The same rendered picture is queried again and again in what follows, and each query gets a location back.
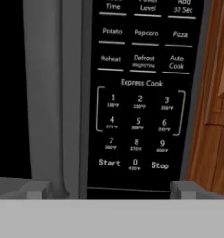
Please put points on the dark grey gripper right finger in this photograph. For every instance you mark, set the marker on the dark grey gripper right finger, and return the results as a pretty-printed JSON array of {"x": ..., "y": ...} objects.
[{"x": 186, "y": 189}]

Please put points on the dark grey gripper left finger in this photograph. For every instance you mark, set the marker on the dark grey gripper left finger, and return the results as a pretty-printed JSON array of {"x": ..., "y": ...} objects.
[{"x": 32, "y": 189}]

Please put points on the grey microwave door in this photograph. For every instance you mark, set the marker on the grey microwave door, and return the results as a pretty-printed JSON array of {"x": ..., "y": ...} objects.
[{"x": 73, "y": 93}]

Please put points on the grey microwave oven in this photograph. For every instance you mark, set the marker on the grey microwave oven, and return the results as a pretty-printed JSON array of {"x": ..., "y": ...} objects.
[{"x": 141, "y": 93}]

